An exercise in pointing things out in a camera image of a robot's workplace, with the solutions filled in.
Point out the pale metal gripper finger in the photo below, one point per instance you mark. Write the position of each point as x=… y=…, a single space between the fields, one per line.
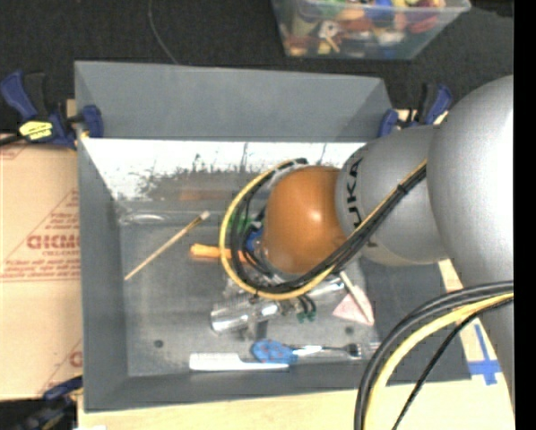
x=241 y=310
x=232 y=324

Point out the grey metal bin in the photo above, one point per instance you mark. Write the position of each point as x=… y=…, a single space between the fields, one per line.
x=183 y=312

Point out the pink and white triangular packet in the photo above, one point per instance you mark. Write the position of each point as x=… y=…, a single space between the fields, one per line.
x=355 y=309

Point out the thin black metal tool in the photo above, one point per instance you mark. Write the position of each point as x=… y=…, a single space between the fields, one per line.
x=335 y=350

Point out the wooden paint brush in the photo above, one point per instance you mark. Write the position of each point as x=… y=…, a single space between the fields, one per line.
x=167 y=245

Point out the clear glass thing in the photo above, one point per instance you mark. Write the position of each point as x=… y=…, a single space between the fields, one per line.
x=138 y=217

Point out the brown cardboard board red print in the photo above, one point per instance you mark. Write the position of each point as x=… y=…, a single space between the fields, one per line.
x=30 y=285

